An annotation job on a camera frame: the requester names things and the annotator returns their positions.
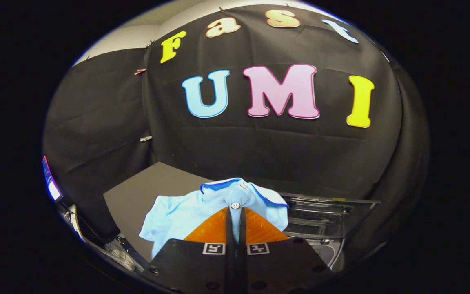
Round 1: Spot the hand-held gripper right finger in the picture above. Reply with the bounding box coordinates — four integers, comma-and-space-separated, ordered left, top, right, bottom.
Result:
239, 207, 336, 294

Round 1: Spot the dark washing machine lid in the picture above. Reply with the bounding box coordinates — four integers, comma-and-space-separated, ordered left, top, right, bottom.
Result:
278, 192, 381, 272

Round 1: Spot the tangle of cables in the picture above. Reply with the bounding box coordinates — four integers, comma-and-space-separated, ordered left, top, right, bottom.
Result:
106, 236, 146, 272

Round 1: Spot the dark grey washing machine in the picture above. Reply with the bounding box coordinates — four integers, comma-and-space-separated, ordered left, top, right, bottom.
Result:
300, 239, 346, 272

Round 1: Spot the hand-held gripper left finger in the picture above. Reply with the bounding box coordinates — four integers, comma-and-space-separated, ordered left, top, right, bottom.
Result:
143, 206, 236, 294

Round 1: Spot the glowing screen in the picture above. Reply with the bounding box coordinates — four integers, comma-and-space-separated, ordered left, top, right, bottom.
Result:
42, 155, 62, 201

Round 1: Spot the light blue polo shirt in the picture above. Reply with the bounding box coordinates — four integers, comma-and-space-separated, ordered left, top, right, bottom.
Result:
139, 178, 289, 260

